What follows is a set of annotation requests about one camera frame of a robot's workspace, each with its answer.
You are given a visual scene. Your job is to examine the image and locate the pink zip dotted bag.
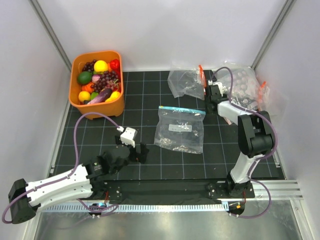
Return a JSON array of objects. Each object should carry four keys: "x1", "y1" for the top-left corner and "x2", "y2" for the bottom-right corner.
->
[{"x1": 225, "y1": 63, "x2": 260, "y2": 110}]

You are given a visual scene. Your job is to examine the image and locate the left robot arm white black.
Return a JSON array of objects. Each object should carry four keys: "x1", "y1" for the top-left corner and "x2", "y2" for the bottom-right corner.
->
[{"x1": 2, "y1": 136, "x2": 150, "y2": 224}]

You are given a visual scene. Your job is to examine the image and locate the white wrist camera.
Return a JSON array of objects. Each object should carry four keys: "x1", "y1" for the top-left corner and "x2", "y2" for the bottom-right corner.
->
[
  {"x1": 208, "y1": 80, "x2": 223, "y2": 95},
  {"x1": 120, "y1": 127, "x2": 137, "y2": 148}
]

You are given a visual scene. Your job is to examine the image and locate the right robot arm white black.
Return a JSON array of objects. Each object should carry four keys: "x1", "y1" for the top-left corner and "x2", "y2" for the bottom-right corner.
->
[{"x1": 204, "y1": 84, "x2": 276, "y2": 198}]

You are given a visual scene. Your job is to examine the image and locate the large dark grape bunch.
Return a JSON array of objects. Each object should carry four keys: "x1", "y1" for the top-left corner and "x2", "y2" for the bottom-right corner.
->
[{"x1": 91, "y1": 70, "x2": 121, "y2": 93}]

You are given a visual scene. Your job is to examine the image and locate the orange pumpkin toy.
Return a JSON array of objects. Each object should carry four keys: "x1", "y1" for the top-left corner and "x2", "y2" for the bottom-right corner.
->
[{"x1": 81, "y1": 82, "x2": 95, "y2": 94}]

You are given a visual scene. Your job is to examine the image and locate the orange zip clear bag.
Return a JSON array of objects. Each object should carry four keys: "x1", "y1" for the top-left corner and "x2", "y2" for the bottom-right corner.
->
[{"x1": 167, "y1": 64, "x2": 206, "y2": 100}]

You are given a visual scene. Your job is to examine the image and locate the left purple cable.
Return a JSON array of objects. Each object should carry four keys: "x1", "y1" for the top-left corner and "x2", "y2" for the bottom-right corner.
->
[{"x1": 1, "y1": 112, "x2": 124, "y2": 224}]

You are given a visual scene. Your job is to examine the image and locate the yellow mango toy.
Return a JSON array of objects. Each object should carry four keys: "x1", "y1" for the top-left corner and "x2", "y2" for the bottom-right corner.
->
[{"x1": 105, "y1": 91, "x2": 121, "y2": 103}]

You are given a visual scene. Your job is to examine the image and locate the black grid mat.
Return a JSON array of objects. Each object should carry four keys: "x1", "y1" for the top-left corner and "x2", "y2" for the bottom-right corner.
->
[{"x1": 49, "y1": 71, "x2": 240, "y2": 180}]

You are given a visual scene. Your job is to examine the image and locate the orange plastic fruit bin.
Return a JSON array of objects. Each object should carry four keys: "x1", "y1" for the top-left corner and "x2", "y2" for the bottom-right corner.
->
[{"x1": 68, "y1": 50, "x2": 125, "y2": 120}]

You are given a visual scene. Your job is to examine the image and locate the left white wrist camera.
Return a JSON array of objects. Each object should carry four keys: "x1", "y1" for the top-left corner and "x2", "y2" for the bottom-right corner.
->
[{"x1": 120, "y1": 127, "x2": 137, "y2": 148}]

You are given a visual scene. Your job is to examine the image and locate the small dark grape bunch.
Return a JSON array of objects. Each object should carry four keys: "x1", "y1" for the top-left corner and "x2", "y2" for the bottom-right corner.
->
[{"x1": 82, "y1": 59, "x2": 97, "y2": 73}]

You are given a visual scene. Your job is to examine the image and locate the yellow lemon toy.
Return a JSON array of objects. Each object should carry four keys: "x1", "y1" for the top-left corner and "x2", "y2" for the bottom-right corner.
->
[{"x1": 93, "y1": 60, "x2": 109, "y2": 73}]

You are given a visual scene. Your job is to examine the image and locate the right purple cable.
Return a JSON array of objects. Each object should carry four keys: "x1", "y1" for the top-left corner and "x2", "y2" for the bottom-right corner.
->
[{"x1": 209, "y1": 66, "x2": 279, "y2": 218}]

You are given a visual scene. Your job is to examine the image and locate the orange zip bag at right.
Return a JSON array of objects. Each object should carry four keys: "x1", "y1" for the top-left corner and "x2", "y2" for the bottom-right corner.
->
[{"x1": 257, "y1": 79, "x2": 288, "y2": 118}]

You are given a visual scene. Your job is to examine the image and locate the red bell pepper toy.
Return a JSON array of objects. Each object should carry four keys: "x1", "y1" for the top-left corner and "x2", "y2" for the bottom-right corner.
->
[{"x1": 109, "y1": 59, "x2": 120, "y2": 71}]

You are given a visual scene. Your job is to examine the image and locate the yellow orange toy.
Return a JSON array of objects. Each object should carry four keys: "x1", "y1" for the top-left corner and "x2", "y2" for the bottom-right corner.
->
[{"x1": 78, "y1": 91, "x2": 91, "y2": 103}]

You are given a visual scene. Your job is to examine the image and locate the green lime toy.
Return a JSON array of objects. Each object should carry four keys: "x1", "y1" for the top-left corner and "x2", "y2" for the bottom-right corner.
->
[{"x1": 77, "y1": 71, "x2": 93, "y2": 85}]

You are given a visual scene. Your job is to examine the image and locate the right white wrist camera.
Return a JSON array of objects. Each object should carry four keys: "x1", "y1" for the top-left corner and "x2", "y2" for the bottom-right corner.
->
[{"x1": 208, "y1": 80, "x2": 223, "y2": 95}]

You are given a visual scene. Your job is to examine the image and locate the purple cable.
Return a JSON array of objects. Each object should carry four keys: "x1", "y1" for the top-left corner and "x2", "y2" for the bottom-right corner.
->
[
  {"x1": 209, "y1": 66, "x2": 279, "y2": 218},
  {"x1": 1, "y1": 112, "x2": 124, "y2": 224}
]

